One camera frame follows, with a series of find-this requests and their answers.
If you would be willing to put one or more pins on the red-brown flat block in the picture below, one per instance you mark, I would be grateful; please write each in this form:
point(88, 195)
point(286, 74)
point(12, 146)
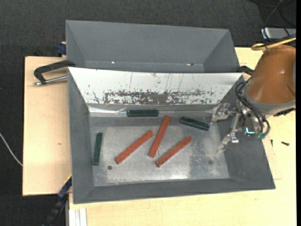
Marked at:
point(174, 151)
point(159, 136)
point(134, 147)

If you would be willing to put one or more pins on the grey metal bin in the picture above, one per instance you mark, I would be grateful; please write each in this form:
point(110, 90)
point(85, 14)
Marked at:
point(150, 173)

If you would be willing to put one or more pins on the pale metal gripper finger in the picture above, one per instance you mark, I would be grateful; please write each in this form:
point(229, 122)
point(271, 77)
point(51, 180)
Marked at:
point(222, 113)
point(227, 142)

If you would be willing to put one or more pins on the small black screw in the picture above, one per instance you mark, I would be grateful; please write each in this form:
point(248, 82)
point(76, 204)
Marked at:
point(285, 143)

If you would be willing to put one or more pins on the dark green flat block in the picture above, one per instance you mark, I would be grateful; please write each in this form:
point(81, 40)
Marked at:
point(142, 113)
point(194, 123)
point(97, 148)

